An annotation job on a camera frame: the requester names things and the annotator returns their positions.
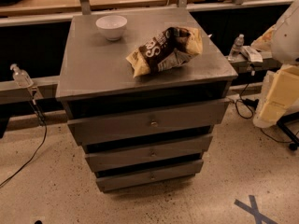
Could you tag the grey drawer cabinet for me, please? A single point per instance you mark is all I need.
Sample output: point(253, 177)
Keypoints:
point(97, 80)

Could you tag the grey top drawer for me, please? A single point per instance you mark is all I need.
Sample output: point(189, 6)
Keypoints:
point(146, 122)

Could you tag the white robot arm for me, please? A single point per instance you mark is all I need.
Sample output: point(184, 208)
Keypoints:
point(280, 89)

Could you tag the grey middle drawer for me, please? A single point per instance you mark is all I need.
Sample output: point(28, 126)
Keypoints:
point(123, 157)

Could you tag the brown yellow chip bag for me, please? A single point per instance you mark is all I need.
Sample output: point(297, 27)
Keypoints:
point(169, 49)

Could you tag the grey metal rail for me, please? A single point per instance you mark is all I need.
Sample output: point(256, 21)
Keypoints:
point(45, 87)

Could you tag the white ceramic bowl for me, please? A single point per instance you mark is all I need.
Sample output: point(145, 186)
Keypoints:
point(111, 27)

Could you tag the clear plastic water bottle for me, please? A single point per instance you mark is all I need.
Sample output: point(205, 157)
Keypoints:
point(236, 47)

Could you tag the clear sanitizer pump bottle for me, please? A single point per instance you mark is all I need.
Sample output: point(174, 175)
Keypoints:
point(21, 77)

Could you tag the blue tape cross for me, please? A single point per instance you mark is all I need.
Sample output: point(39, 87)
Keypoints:
point(253, 209)

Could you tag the crumpled paper on rail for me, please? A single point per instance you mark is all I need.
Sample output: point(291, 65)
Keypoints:
point(251, 54)

